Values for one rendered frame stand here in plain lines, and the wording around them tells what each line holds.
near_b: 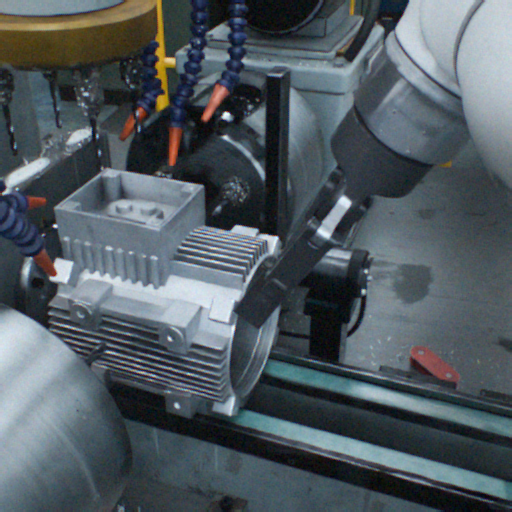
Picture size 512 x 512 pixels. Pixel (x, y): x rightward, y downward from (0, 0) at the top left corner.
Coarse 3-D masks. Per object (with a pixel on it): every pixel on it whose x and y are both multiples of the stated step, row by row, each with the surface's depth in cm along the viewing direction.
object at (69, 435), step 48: (0, 336) 50; (48, 336) 51; (0, 384) 47; (48, 384) 49; (96, 384) 52; (0, 432) 45; (48, 432) 47; (96, 432) 51; (0, 480) 44; (48, 480) 46; (96, 480) 51
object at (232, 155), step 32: (256, 96) 92; (160, 128) 90; (192, 128) 88; (224, 128) 86; (256, 128) 86; (320, 128) 100; (128, 160) 94; (160, 160) 92; (192, 160) 90; (224, 160) 89; (256, 160) 87; (288, 160) 89; (320, 160) 100; (224, 192) 87; (256, 192) 89; (288, 192) 88; (224, 224) 94; (256, 224) 92; (288, 224) 91
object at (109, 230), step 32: (96, 192) 74; (128, 192) 76; (160, 192) 75; (192, 192) 71; (64, 224) 69; (96, 224) 67; (128, 224) 66; (160, 224) 65; (192, 224) 71; (64, 256) 71; (96, 256) 69; (128, 256) 68; (160, 256) 66
